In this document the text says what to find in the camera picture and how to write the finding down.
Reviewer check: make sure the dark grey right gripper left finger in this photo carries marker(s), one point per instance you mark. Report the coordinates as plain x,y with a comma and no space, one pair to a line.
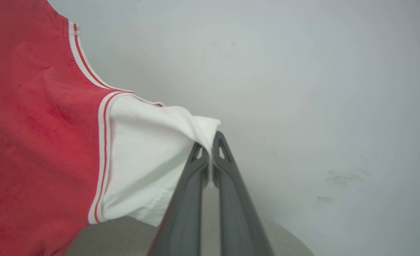
187,213

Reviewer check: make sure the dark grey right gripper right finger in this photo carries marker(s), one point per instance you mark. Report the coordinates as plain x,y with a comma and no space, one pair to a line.
236,213

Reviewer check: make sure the red t-shirt with white sleeves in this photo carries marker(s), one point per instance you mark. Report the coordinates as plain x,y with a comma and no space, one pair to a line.
39,135

